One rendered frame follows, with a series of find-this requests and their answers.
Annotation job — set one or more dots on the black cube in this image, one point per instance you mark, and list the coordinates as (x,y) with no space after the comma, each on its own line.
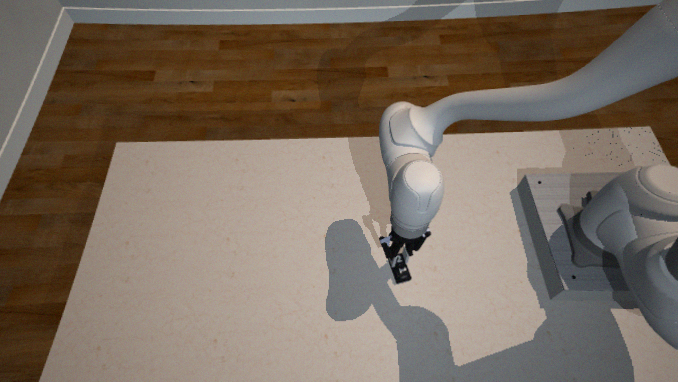
(402,271)
(400,260)

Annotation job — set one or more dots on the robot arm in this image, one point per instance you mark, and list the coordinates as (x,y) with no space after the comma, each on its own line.
(631,213)

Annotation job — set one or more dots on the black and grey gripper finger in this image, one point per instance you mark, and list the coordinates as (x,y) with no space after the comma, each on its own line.
(392,251)
(408,248)

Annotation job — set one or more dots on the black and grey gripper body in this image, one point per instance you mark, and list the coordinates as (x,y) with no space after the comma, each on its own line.
(396,238)

